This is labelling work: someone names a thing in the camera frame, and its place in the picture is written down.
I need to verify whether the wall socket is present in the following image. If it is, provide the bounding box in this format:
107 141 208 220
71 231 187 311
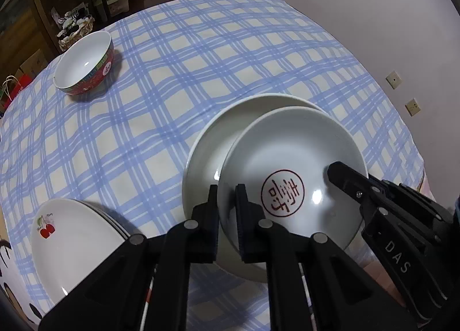
386 71 402 89
405 98 421 117

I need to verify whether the red bowl with seal mark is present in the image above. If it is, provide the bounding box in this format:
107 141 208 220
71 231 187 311
218 107 368 248

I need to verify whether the large white serving bowl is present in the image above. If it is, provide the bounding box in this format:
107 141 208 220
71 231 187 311
181 93 360 283

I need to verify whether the upper wall socket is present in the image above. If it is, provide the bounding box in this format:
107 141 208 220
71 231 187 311
386 71 402 89

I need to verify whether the lower wall socket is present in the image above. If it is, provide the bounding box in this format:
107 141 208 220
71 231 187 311
405 98 421 117

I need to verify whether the red paper shopping bag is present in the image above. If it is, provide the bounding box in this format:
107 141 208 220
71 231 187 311
1 74 33 111

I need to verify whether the red rimmed plain bowl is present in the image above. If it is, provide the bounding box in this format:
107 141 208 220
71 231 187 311
53 30 115 96

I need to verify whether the blue checked tablecloth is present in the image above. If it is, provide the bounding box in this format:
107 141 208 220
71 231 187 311
1 0 424 325

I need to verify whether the wicker basket with items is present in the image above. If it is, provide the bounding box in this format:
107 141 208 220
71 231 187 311
57 6 94 52

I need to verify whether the large cherry plate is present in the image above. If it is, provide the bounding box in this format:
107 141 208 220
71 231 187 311
30 199 129 304

